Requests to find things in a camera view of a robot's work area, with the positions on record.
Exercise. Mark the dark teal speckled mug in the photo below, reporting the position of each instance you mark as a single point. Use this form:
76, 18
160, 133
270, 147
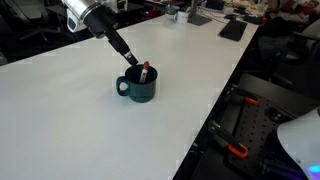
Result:
129, 85

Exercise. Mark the white mug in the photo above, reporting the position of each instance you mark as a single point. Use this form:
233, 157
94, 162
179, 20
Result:
181, 17

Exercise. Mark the black perforated breadboard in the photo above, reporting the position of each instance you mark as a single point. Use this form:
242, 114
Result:
256, 129

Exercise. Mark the green bowl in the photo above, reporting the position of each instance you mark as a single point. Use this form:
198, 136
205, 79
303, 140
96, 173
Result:
170, 11

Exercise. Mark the orange handled clamp far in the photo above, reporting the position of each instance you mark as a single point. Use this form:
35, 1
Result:
248, 96

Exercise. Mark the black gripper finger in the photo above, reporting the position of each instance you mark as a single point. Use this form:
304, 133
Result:
121, 46

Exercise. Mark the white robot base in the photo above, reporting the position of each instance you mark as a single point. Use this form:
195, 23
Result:
300, 138

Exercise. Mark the orange handled clamp near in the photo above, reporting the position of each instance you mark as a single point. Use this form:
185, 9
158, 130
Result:
234, 146

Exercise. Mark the black office chair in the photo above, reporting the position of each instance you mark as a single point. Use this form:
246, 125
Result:
34, 15

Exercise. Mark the red capped marker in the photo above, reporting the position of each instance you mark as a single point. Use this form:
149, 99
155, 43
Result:
144, 72

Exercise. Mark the black tablet on table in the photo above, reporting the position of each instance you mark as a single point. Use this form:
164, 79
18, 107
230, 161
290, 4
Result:
233, 30

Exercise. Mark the monitor stand base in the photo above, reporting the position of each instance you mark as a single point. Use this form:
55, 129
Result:
194, 18

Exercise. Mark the orange handled clamp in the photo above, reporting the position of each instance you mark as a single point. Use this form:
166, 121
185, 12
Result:
234, 146
248, 96

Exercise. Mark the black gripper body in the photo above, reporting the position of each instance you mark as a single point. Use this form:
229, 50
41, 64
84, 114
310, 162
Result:
100, 22

